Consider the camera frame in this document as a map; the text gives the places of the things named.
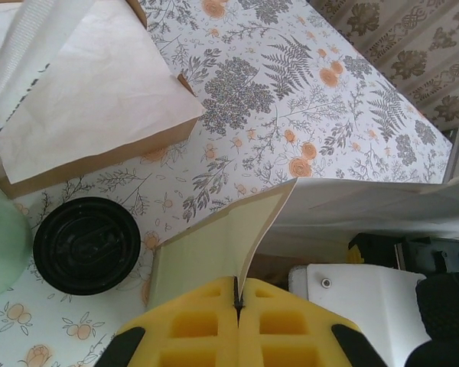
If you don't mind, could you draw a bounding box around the white landscape print paper bag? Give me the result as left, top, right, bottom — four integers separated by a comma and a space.
143, 171, 459, 307

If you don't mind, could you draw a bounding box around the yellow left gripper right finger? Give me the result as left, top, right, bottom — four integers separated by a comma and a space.
239, 278, 386, 367

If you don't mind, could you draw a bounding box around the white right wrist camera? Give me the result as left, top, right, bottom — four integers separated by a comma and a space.
288, 262, 425, 367

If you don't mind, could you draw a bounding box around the green paper cup black lid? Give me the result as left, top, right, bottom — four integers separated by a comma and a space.
32, 196, 142, 296

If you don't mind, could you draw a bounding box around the white paper napkin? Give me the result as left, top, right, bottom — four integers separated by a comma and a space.
0, 0, 204, 184

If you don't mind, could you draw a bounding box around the mint green cup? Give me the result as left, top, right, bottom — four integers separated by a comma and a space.
0, 174, 34, 303

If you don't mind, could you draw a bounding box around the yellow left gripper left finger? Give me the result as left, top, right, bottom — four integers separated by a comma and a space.
99, 275, 240, 367

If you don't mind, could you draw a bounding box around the brown cardboard box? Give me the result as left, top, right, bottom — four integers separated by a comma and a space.
0, 0, 206, 200

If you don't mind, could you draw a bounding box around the floral patterned table cover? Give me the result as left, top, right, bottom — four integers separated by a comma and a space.
0, 0, 454, 367

